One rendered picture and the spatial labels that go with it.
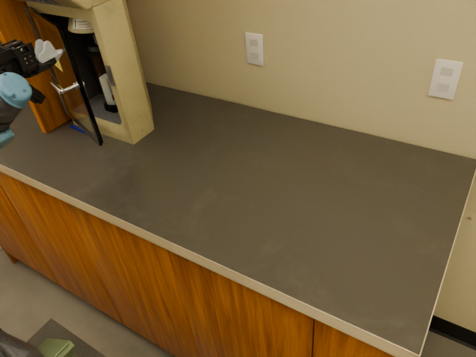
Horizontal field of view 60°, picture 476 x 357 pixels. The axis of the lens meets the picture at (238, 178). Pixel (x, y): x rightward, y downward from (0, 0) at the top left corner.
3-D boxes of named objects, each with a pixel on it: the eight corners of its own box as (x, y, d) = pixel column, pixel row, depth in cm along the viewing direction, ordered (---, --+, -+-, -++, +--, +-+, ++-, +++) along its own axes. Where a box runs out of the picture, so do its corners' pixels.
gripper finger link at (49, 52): (63, 35, 114) (35, 47, 108) (70, 55, 118) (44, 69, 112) (56, 34, 116) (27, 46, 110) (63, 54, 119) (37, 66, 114)
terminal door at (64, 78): (70, 115, 157) (27, 6, 132) (103, 147, 137) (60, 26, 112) (68, 115, 156) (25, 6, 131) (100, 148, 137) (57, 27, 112)
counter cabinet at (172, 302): (99, 193, 276) (49, 66, 220) (419, 330, 182) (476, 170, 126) (12, 263, 234) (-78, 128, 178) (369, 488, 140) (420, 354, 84)
